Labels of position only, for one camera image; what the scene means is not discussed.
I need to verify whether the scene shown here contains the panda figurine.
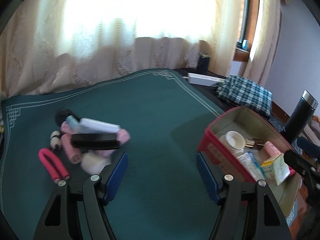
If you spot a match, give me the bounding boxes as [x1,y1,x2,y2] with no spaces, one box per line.
[50,131,63,150]

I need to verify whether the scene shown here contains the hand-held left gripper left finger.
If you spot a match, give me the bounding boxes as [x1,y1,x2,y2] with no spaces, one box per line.
[32,152,129,240]

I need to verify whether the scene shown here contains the black comb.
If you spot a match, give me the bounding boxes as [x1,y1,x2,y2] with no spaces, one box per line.
[71,133,120,150]

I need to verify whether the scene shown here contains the dark pen holder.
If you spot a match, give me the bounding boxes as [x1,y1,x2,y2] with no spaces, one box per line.
[197,52,210,70]

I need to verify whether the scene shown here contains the black thermos bottle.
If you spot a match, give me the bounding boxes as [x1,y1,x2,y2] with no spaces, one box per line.
[284,89,320,143]

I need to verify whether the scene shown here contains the black pouch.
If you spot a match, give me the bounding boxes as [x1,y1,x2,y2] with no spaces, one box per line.
[54,108,80,127]

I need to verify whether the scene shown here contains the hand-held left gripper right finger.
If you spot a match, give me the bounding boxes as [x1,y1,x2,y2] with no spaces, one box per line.
[196,152,292,240]

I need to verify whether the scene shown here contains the plaid cloth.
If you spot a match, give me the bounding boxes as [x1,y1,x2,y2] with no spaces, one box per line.
[215,75,272,117]

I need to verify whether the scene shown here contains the white jar lid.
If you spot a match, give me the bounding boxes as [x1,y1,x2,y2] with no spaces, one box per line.
[219,131,246,155]

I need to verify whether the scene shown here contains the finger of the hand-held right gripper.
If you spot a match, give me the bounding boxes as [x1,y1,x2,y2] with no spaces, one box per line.
[296,137,320,159]
[284,150,320,203]

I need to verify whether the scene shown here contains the blue white medicine box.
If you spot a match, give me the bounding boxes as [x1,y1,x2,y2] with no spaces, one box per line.
[236,151,267,180]

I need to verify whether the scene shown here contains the red storage box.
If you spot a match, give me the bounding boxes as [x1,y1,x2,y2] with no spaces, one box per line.
[197,106,304,230]

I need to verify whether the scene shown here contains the gold lipstick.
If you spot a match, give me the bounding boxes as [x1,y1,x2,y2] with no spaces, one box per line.
[244,138,265,150]

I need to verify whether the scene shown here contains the white cream tube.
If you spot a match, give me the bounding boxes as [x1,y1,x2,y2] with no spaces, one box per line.
[79,118,120,133]

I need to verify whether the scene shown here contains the wooden window frame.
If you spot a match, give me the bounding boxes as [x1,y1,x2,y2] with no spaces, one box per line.
[234,0,262,62]

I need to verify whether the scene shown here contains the cream patterned curtain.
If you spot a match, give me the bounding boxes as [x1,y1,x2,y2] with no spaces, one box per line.
[0,0,282,98]

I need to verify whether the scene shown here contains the green desk mat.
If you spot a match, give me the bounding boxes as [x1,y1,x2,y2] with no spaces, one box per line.
[0,68,250,240]

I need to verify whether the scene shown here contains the small blue bottle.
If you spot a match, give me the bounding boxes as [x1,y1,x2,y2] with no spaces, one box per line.
[65,114,82,133]

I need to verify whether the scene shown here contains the pink foam curling rod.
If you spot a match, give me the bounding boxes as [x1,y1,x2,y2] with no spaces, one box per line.
[39,148,71,183]

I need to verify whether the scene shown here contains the yellow green small box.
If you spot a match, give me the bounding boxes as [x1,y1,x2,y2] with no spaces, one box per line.
[260,154,290,186]

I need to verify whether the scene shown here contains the white power strip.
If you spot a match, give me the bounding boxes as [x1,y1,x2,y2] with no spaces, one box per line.
[187,73,227,85]

